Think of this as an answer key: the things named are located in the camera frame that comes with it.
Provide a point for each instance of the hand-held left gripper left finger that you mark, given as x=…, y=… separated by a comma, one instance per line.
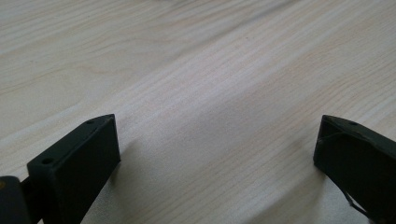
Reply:
x=74, y=168

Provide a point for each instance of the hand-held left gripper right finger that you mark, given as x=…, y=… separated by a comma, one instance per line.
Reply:
x=358, y=161

